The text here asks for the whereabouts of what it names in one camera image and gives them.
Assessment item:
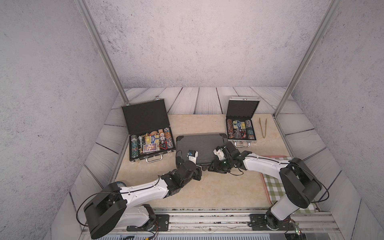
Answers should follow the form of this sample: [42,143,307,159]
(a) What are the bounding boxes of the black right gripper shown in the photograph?
[207,157,234,173]

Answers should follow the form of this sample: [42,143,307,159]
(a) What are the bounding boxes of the black poker case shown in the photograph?
[176,133,228,169]
[122,99,176,163]

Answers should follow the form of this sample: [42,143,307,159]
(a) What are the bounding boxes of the small silver poker case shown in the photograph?
[226,97,260,148]

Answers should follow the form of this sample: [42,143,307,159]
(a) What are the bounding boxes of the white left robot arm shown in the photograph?
[80,161,202,240]

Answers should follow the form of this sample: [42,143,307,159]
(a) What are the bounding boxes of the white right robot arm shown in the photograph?
[209,142,323,229]

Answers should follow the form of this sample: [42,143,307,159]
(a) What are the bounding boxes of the orange blue chip stack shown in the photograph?
[164,128,174,149]

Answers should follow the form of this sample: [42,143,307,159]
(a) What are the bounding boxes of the green all-in triangle button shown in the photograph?
[159,141,168,151]

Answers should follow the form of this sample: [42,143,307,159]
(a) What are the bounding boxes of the wooden tongs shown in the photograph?
[259,118,268,139]

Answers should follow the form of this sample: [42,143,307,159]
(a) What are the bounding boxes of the purple playing card box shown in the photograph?
[143,143,158,154]

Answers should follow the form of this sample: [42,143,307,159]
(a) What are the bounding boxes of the Texas Hold'em card box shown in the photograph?
[145,135,160,145]

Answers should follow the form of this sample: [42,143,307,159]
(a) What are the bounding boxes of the silver trophy cup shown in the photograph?
[137,136,145,148]

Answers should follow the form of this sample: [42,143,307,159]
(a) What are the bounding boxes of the green checkered cloth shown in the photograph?
[262,174,318,214]

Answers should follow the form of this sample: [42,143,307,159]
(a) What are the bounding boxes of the blue patterned bowl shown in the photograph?
[116,182,126,187]

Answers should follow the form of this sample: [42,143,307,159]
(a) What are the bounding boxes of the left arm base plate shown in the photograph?
[127,215,170,232]

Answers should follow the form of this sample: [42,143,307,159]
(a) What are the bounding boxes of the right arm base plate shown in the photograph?
[248,214,296,232]

